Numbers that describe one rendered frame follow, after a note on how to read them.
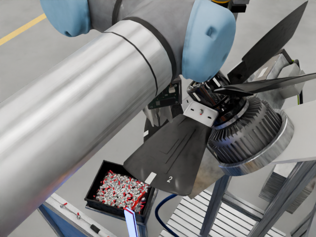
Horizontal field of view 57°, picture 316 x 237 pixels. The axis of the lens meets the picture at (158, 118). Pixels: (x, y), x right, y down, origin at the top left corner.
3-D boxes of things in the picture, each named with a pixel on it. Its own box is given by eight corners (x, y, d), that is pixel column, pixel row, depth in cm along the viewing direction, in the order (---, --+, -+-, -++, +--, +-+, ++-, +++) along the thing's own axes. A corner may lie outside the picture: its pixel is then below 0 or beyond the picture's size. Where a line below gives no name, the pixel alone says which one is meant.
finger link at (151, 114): (148, 143, 59) (144, 107, 52) (143, 124, 63) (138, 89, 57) (163, 140, 59) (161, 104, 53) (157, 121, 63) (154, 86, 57)
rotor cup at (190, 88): (248, 87, 93) (223, 55, 90) (241, 111, 82) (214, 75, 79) (211, 107, 101) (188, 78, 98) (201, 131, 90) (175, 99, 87)
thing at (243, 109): (251, 93, 93) (247, 88, 93) (246, 116, 82) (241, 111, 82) (216, 112, 102) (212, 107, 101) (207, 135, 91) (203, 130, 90)
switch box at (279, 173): (298, 197, 128) (319, 172, 111) (292, 214, 123) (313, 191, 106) (264, 181, 133) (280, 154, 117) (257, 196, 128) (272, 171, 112)
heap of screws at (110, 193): (152, 184, 111) (152, 179, 108) (140, 218, 102) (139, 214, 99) (106, 171, 114) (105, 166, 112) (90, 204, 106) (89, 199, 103)
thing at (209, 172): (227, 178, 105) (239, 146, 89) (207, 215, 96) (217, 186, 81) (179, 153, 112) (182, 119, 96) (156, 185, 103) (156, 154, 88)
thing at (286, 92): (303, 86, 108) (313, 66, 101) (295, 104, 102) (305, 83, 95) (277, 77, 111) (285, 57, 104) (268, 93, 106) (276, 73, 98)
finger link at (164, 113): (163, 140, 59) (161, 104, 53) (157, 121, 63) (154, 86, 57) (178, 137, 59) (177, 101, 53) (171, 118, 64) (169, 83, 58)
